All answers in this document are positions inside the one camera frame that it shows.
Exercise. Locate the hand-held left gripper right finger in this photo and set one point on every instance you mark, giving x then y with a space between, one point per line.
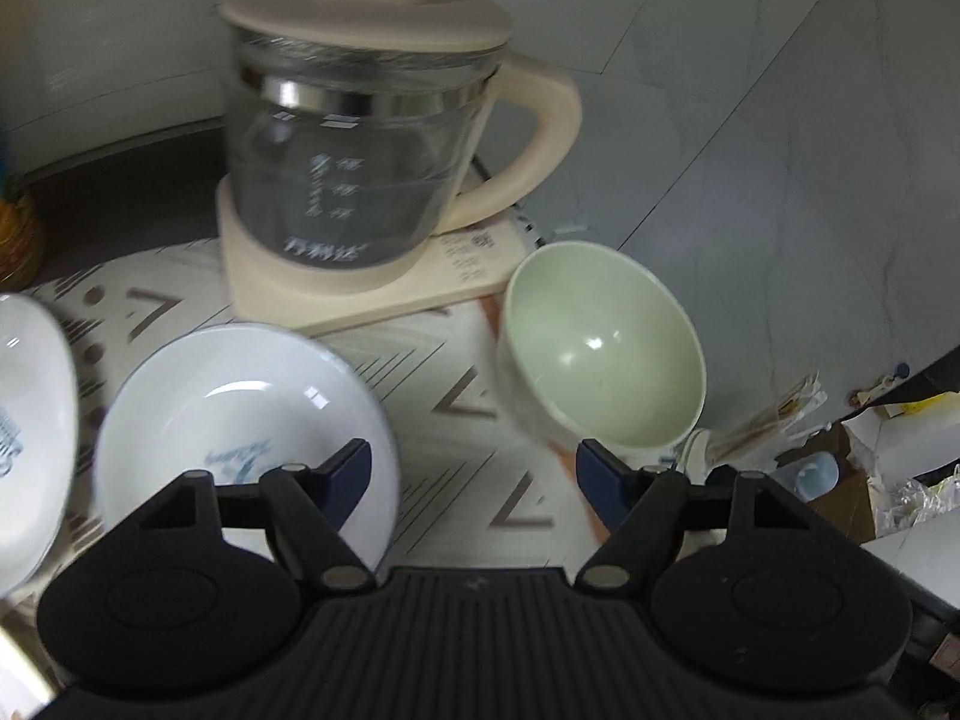
598 476

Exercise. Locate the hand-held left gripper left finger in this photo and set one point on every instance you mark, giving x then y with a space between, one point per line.
352 469

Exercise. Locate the pale green bowl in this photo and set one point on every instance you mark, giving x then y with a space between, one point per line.
600 345

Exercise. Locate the white printed plate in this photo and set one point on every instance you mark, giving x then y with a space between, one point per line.
30 427
225 405

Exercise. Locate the patterned white table mat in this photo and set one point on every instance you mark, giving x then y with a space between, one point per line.
465 360

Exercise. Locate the bundle of wrapped chopsticks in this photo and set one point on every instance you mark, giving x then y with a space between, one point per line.
780 412

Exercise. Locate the clear plastic cup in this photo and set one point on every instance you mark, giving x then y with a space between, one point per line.
810 474

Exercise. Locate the cream kettle base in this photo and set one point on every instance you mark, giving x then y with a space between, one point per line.
259 274

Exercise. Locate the brown cardboard box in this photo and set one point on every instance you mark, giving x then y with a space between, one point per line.
851 495

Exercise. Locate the glass kettle with cream lid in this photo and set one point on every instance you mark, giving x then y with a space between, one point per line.
337 165

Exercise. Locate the white open box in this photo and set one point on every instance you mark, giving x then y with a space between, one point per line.
900 435

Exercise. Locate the crumpled clear plastic bag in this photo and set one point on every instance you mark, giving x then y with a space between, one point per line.
919 499

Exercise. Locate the orange juice bottle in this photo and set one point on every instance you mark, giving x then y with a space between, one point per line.
16 240

